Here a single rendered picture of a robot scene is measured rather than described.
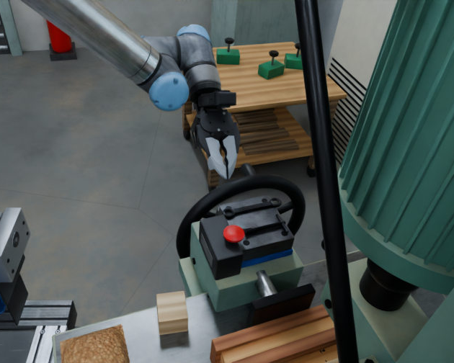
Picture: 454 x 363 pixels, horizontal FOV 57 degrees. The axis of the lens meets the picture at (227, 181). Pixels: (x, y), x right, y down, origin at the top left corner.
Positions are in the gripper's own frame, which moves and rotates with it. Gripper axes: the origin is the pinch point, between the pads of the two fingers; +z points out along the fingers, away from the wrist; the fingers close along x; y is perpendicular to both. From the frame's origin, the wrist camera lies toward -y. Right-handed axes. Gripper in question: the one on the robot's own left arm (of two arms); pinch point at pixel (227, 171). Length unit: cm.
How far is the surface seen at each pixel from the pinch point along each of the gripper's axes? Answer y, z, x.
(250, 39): 119, -123, -78
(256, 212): -16.2, 12.9, 2.7
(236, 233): -20.6, 16.4, 8.4
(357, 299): -32.6, 28.1, 0.4
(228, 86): 79, -68, -39
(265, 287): -17.9, 24.3, 4.9
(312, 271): -11.0, 23.1, -6.8
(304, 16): -57, 10, 14
